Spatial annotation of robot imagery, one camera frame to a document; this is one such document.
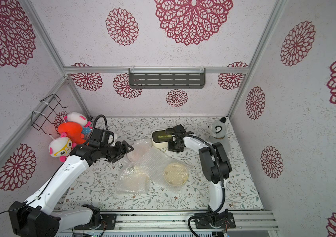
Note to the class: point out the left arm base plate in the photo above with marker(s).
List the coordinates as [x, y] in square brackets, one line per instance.
[102, 221]

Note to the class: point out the left bubble wrapped plate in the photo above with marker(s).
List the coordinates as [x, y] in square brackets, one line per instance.
[132, 180]

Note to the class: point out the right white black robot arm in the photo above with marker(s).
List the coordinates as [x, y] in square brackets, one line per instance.
[215, 165]

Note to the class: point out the black wire wall basket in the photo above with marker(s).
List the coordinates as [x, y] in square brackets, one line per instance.
[49, 106]

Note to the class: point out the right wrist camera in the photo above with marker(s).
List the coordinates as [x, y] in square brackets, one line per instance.
[179, 130]

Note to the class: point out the red octopus plush toy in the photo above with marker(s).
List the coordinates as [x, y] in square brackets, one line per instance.
[72, 130]

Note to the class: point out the grey raccoon plush toy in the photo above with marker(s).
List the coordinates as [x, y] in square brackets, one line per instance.
[218, 133]

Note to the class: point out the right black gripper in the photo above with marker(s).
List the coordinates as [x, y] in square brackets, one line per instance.
[176, 137]

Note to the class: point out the cream box with dark lid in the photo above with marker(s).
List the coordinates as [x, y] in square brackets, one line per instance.
[160, 138]

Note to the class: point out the white plush with yellow glasses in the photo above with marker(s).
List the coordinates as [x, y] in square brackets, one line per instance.
[61, 147]

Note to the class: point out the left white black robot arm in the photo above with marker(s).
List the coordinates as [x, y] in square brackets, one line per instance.
[35, 217]

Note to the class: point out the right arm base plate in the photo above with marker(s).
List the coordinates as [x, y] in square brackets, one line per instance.
[223, 220]

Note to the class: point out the pink plate in bubble wrap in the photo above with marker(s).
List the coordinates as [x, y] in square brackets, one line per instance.
[141, 147]

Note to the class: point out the bubble wrap sheet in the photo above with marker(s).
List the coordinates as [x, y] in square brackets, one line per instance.
[153, 164]

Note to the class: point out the white pink plush top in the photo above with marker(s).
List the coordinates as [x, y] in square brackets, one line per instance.
[81, 120]

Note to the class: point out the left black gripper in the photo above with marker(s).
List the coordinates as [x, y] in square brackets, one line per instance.
[122, 151]

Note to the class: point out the cream dinner plate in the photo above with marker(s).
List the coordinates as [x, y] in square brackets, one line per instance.
[176, 174]

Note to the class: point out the grey metal wall shelf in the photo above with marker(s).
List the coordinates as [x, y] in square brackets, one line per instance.
[166, 79]

